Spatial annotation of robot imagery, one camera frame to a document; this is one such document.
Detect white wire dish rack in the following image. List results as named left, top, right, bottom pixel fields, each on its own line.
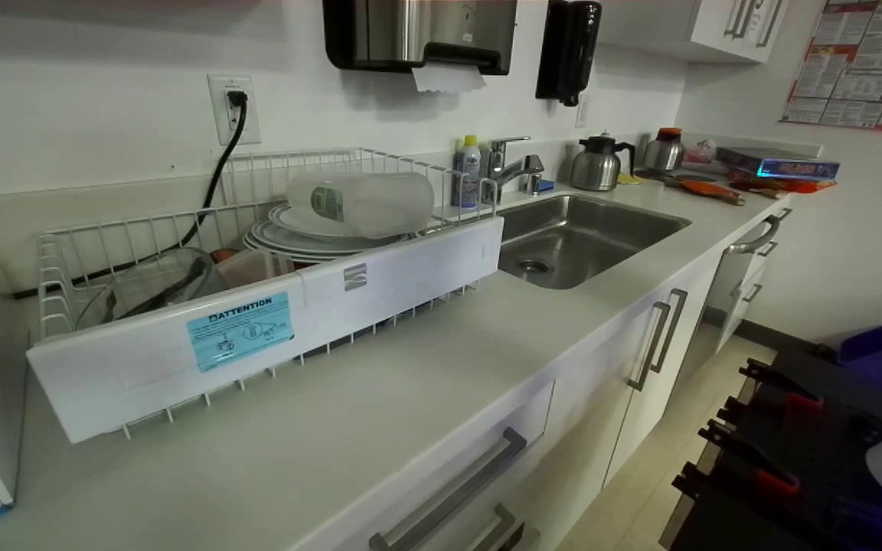
left=30, top=146, right=484, bottom=442

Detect blue foil box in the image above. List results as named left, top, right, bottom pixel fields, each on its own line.
left=715, top=143, right=843, bottom=183

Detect black soap dispenser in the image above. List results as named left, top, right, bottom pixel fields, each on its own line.
left=532, top=0, right=603, bottom=111

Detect white drawer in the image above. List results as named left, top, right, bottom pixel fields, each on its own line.
left=390, top=437, right=566, bottom=551

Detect beige cup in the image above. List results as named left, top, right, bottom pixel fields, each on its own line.
left=210, top=245, right=281, bottom=292

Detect steel handle of countertop drawer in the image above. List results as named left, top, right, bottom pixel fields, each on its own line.
left=369, top=427, right=530, bottom=551

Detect steel carafe red lid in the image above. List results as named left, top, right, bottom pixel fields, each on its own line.
left=638, top=126, right=690, bottom=178

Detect black robot cart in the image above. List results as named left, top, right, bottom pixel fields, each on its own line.
left=656, top=329, right=882, bottom=551

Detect steel dishwasher handle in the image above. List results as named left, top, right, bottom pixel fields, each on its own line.
left=728, top=207, right=794, bottom=257

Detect white drip tray blue label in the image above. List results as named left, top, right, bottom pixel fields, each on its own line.
left=26, top=214, right=510, bottom=448

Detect stainless steel sink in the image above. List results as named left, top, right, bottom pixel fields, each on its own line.
left=497, top=190, right=696, bottom=292

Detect steel cabinet door handle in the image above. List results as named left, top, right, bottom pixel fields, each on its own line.
left=649, top=287, right=694, bottom=378
left=622, top=301, right=673, bottom=394

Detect white plates in rack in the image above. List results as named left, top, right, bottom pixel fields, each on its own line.
left=286, top=168, right=437, bottom=242

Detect stacked white plates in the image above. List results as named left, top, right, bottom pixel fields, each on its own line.
left=243, top=201, right=382, bottom=266

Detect steel paper towel dispenser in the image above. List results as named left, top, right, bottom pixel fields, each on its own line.
left=318, top=0, right=520, bottom=80

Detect orange handled tool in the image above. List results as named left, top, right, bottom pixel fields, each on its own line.
left=666, top=174, right=744, bottom=207

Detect white upper cabinet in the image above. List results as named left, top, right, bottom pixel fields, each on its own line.
left=597, top=0, right=801, bottom=71

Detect red white wall poster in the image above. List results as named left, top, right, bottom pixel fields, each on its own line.
left=782, top=0, right=882, bottom=135

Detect steel dishwasher front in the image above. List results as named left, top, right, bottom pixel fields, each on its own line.
left=703, top=207, right=797, bottom=354

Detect white paper towel sheet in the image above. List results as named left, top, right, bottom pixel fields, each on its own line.
left=409, top=57, right=487, bottom=99

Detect black power cable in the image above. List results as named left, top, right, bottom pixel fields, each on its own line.
left=11, top=88, right=255, bottom=301

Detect white wall outlet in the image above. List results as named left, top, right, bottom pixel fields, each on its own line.
left=205, top=71, right=265, bottom=146

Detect steel upper cabinet handle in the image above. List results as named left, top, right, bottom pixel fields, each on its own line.
left=751, top=0, right=787, bottom=51
left=724, top=0, right=763, bottom=44

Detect chrome faucet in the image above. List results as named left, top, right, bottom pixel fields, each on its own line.
left=477, top=135, right=550, bottom=211

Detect steel kettle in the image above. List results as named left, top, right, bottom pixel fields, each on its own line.
left=564, top=133, right=638, bottom=197

